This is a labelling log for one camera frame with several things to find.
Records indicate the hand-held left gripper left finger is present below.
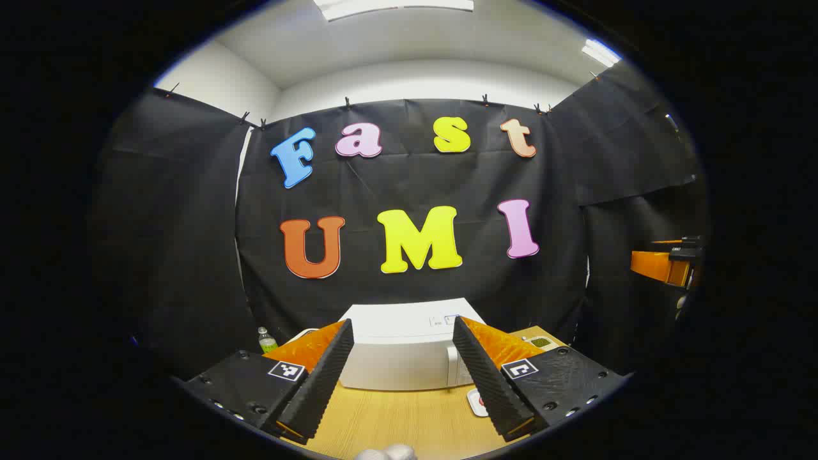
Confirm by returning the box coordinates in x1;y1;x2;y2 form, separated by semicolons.
182;318;355;446

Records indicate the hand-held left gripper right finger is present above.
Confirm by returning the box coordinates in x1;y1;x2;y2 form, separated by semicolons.
452;315;630;443

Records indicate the white microwave oven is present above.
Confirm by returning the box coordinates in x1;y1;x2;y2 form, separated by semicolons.
339;298;486;392

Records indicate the black backdrop cloth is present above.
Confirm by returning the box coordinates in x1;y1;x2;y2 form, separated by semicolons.
96;61;707;384

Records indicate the ceiling light panel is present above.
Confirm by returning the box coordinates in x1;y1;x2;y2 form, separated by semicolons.
582;38;622;68

